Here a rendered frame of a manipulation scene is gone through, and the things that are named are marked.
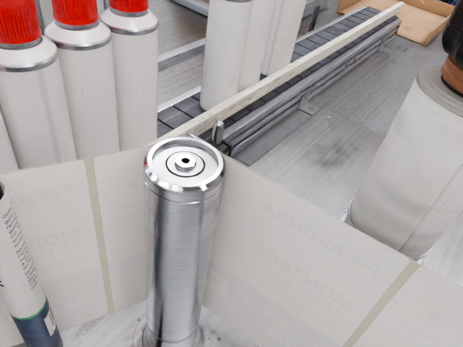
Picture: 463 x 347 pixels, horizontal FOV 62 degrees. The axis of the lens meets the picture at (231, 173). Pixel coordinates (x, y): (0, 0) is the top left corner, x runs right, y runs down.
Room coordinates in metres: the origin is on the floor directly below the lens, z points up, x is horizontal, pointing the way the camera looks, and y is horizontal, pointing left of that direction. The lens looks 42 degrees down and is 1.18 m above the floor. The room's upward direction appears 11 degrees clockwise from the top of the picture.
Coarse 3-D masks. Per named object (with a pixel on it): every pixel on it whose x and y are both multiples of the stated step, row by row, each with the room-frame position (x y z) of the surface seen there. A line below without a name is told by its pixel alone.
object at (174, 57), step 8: (312, 0) 0.76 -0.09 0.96; (320, 0) 0.78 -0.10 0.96; (328, 0) 0.81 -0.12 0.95; (200, 40) 0.50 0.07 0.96; (184, 48) 0.46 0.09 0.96; (192, 48) 0.47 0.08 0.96; (200, 48) 0.48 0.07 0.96; (160, 56) 0.43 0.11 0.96; (168, 56) 0.43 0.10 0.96; (176, 56) 0.44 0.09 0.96; (184, 56) 0.45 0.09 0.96; (192, 56) 0.47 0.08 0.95; (160, 64) 0.42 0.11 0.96; (168, 64) 0.43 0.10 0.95; (176, 64) 0.44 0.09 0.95
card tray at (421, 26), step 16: (352, 0) 1.22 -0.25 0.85; (368, 0) 1.30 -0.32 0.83; (384, 0) 1.33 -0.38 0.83; (400, 0) 1.35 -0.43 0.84; (416, 0) 1.33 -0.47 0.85; (432, 0) 1.31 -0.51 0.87; (400, 16) 1.20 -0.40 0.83; (416, 16) 1.23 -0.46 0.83; (432, 16) 1.26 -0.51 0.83; (448, 16) 1.27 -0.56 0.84; (400, 32) 1.06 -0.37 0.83; (416, 32) 1.09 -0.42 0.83; (432, 32) 1.01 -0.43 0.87
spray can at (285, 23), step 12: (276, 0) 0.59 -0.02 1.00; (288, 0) 0.58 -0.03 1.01; (300, 0) 0.58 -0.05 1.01; (276, 12) 0.58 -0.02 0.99; (288, 12) 0.58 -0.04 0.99; (300, 12) 0.59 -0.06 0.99; (276, 24) 0.58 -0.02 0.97; (288, 24) 0.58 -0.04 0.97; (276, 36) 0.58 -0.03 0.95; (288, 36) 0.58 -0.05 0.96; (276, 48) 0.58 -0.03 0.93; (288, 48) 0.58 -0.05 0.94; (264, 60) 0.59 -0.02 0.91; (276, 60) 0.58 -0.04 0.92; (288, 60) 0.59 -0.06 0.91; (264, 72) 0.58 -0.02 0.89
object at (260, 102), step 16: (352, 16) 0.97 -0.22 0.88; (368, 16) 1.00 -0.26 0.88; (320, 32) 0.83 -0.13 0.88; (336, 32) 0.85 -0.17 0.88; (368, 32) 0.88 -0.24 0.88; (304, 48) 0.73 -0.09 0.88; (320, 64) 0.68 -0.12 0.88; (192, 96) 0.48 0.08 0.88; (272, 96) 0.53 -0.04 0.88; (160, 112) 0.43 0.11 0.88; (176, 112) 0.44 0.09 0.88; (192, 112) 0.44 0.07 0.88; (240, 112) 0.47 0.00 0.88; (160, 128) 0.39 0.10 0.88; (224, 128) 0.42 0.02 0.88
